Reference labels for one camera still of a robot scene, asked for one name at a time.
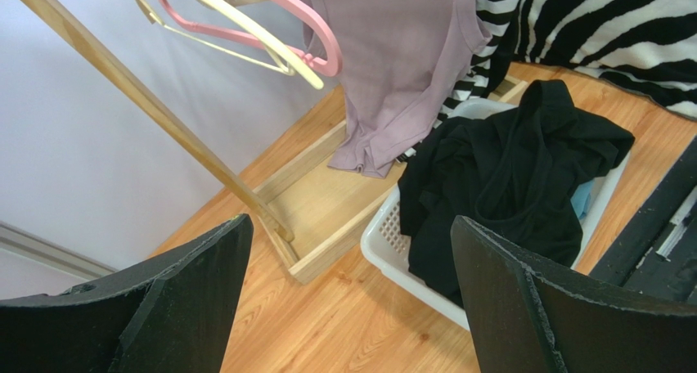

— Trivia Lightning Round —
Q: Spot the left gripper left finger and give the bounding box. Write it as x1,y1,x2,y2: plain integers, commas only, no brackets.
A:
1,214,254,372

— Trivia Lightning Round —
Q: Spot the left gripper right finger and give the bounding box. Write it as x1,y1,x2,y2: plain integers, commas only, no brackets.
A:
451,216,696,372

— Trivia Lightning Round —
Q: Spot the blue tank top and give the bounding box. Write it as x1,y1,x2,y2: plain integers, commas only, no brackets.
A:
570,180,595,220

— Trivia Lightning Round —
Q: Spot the black tank top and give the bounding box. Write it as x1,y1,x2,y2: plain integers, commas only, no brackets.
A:
398,80,635,306

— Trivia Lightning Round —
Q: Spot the cream hanger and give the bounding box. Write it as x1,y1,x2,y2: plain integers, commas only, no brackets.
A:
128,0,326,90

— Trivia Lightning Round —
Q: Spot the mauve pink tank top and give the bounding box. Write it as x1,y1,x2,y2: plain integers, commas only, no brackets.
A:
303,0,491,178

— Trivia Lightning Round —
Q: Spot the striped tank top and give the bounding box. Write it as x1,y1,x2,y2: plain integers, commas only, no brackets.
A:
387,0,520,163

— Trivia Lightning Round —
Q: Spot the wooden clothes rack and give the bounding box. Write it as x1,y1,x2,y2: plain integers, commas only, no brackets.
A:
20,0,404,284

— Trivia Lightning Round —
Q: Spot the zebra print blanket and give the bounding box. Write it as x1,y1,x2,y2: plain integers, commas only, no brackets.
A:
515,0,696,120

